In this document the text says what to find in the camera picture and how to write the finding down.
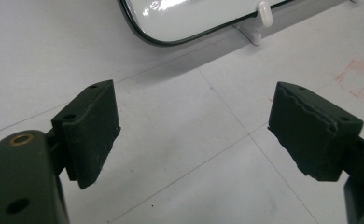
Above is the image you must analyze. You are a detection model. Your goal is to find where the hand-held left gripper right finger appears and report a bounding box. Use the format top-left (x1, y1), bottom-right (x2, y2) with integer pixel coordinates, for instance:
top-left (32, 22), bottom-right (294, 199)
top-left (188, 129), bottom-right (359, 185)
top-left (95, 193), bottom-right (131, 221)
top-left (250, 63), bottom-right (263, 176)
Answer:
top-left (267, 81), bottom-right (364, 183)

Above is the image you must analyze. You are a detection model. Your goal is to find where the white plastic whiteboard foot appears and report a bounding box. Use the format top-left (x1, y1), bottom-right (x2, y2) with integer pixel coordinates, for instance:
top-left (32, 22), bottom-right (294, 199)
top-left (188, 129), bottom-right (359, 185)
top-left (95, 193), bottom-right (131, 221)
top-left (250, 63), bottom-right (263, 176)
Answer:
top-left (233, 0), bottom-right (274, 47)

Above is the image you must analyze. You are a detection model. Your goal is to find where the whiteboard with dark frame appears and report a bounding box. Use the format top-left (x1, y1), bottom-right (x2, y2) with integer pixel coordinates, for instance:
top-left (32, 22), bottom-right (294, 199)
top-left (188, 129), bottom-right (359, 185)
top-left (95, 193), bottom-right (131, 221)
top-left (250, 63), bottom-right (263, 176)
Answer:
top-left (117, 0), bottom-right (296, 48)

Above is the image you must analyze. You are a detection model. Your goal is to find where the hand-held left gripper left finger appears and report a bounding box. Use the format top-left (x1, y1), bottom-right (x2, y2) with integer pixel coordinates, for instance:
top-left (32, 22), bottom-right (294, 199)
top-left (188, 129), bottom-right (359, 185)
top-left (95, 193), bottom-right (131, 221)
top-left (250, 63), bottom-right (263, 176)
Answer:
top-left (50, 79), bottom-right (121, 190)

